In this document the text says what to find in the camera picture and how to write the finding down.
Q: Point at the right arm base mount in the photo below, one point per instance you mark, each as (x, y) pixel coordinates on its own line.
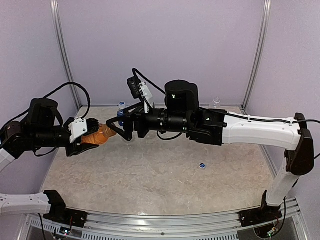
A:
(261, 214)

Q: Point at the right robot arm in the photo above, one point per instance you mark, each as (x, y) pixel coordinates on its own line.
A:
(182, 114)

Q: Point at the blue white bottle cap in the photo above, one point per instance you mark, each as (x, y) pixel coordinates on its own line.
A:
(202, 166)

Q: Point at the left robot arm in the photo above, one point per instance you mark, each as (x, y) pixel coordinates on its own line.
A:
(43, 127)

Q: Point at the aluminium corner post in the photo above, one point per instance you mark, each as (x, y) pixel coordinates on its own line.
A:
(54, 5)
(258, 53)

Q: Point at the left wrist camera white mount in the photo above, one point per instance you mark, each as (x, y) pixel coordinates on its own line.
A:
(81, 126)

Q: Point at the white blue short-bottle cap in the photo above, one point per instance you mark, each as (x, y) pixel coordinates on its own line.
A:
(122, 105)

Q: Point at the aluminium corner post left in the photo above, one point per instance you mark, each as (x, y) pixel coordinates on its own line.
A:
(54, 5)

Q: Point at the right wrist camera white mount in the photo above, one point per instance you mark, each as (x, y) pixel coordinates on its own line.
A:
(140, 90)

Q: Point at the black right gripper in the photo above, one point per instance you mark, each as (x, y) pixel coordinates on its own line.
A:
(138, 116)

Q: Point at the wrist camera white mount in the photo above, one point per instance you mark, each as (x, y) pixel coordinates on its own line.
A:
(140, 90)
(81, 126)

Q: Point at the orange juice bottle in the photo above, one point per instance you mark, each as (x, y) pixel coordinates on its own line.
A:
(100, 137)

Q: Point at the clear bottle blue label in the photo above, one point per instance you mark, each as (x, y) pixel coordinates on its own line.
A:
(216, 103)

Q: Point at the short bottle blue label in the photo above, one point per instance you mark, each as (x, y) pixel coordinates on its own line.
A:
(119, 114)

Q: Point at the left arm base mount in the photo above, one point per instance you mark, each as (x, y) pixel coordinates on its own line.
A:
(59, 213)

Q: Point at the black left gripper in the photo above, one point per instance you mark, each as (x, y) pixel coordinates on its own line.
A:
(76, 149)

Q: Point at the aluminium corner post right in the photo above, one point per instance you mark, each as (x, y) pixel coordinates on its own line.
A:
(258, 53)

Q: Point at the aluminium front rail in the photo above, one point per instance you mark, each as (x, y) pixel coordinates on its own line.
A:
(224, 225)

